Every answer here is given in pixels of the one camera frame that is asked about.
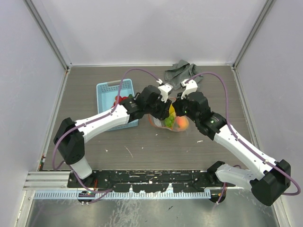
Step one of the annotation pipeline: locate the yellow banana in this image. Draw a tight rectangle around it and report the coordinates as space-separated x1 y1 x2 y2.
169 104 176 116

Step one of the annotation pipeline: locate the clear zip top bag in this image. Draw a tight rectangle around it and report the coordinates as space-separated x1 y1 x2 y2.
148 104 189 132

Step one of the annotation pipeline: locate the red strawberry cluster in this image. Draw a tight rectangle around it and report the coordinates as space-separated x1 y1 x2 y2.
112 94 133 107

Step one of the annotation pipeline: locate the blue plastic basket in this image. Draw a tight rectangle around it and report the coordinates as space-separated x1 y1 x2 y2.
96 79 140 132

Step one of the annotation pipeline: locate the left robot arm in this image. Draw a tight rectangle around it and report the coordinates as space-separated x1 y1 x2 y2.
53 84 172 189

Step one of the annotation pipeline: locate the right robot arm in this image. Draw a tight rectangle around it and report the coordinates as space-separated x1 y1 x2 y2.
172 91 291 206

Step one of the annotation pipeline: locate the grey crumpled cloth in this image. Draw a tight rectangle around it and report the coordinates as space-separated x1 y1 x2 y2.
164 60 200 90

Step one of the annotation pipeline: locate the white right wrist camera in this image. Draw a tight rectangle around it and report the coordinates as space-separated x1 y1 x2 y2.
176 79 198 101

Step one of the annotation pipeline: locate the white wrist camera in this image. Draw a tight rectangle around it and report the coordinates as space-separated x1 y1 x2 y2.
176 79 198 101
156 79 173 103

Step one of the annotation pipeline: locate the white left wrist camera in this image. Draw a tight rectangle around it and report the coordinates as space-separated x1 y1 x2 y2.
156 79 173 103

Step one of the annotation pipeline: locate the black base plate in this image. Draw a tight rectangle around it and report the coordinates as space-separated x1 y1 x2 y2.
82 170 223 193

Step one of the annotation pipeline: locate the blue slotted cable duct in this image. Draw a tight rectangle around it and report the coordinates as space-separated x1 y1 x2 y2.
33 189 211 200

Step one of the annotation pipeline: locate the aluminium frame rail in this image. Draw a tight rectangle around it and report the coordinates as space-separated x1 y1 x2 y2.
23 171 70 191

